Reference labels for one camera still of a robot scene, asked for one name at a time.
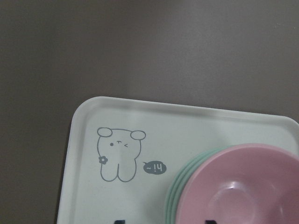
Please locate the top green bowl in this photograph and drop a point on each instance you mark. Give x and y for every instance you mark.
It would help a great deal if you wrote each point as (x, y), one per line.
(180, 180)

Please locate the white rabbit tray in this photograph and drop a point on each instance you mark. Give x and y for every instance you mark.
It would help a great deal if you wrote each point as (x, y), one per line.
(173, 135)

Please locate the small pink bowl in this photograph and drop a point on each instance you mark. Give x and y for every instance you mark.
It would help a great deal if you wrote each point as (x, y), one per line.
(243, 184)

